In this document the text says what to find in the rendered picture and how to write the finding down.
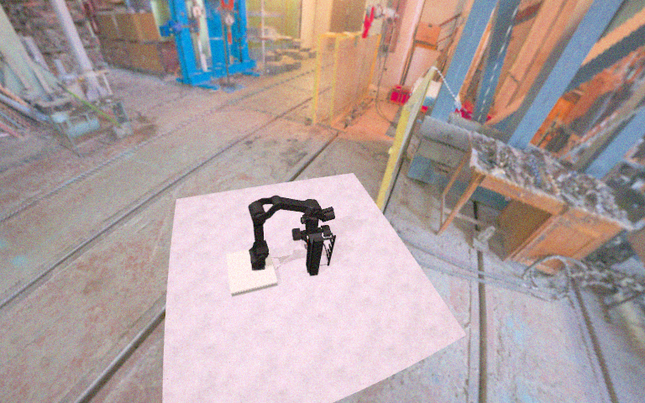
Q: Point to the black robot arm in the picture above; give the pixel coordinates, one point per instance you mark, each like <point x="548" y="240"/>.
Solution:
<point x="313" y="212"/>

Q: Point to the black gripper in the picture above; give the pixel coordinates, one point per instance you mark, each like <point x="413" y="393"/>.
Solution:
<point x="302" y="235"/>

